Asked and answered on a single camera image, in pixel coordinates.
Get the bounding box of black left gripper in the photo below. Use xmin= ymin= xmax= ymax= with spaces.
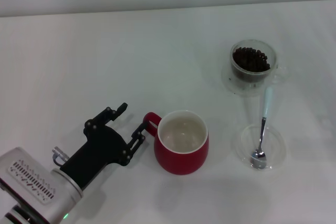
xmin=59 ymin=102 xmax=147 ymax=190

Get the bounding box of red ceramic mug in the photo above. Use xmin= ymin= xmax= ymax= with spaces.
xmin=143 ymin=110 xmax=210 ymax=175

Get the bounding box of steel spoon with blue handle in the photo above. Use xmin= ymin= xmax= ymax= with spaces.
xmin=249 ymin=87 xmax=274 ymax=169

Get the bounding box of metal connector on left arm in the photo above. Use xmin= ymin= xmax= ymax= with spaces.
xmin=51 ymin=146 xmax=69 ymax=166

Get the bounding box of heap of coffee beans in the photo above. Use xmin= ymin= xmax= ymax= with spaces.
xmin=232 ymin=47 xmax=271 ymax=82

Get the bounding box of clear glass cup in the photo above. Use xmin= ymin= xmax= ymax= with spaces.
xmin=230 ymin=39 xmax=289 ymax=88

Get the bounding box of glass saucer with bean crumbs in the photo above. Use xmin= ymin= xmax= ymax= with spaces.
xmin=221 ymin=56 xmax=279 ymax=96

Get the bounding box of empty clear glass saucer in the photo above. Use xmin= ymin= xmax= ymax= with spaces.
xmin=235 ymin=123 xmax=286 ymax=172

